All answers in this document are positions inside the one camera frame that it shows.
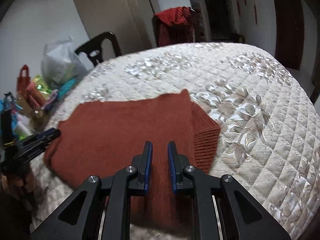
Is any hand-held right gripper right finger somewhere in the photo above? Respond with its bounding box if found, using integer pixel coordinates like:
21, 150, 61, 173
167, 141, 292, 240

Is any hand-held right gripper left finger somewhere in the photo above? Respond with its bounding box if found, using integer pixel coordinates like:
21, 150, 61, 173
31, 141, 153, 240

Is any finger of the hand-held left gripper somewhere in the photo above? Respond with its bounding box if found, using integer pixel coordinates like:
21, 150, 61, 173
22, 127, 62, 143
15, 137, 54, 155

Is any rust red knitted sweater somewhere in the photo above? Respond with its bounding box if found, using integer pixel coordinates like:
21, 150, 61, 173
44, 89, 222, 220

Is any white spray bottle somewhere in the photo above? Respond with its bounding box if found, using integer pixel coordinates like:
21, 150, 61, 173
12, 111, 32, 139

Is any pink trimmed pouch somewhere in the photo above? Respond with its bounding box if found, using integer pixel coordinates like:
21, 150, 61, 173
42, 89, 59, 110

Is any pink lidded tumbler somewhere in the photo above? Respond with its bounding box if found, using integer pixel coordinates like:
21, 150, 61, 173
26, 82, 47, 105

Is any teal mesh mat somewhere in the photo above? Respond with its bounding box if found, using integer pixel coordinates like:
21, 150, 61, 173
57, 77, 77, 98

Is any green floral packet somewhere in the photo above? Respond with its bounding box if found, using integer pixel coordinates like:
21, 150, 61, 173
31, 74, 52, 93

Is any red gift bag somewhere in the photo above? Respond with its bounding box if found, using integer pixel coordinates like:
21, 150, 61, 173
17, 64, 32, 98

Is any white plastic bag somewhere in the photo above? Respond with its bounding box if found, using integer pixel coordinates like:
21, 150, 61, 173
41, 37, 88, 90

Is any cream quilted blanket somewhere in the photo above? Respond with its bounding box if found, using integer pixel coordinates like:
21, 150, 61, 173
30, 41, 320, 240

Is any black chair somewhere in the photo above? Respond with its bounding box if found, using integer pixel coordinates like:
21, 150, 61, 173
74, 31, 122, 68

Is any beige cabinet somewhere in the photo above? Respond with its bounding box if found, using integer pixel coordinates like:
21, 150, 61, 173
69, 0, 160, 63

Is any red checked cloth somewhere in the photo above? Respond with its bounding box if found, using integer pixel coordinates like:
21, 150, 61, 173
153, 6, 200, 47

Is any dark glass door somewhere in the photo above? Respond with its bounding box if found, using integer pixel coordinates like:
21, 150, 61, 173
197, 0, 238, 42

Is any brown wooden door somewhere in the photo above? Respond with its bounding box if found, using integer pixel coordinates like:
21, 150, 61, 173
271, 0, 304, 70

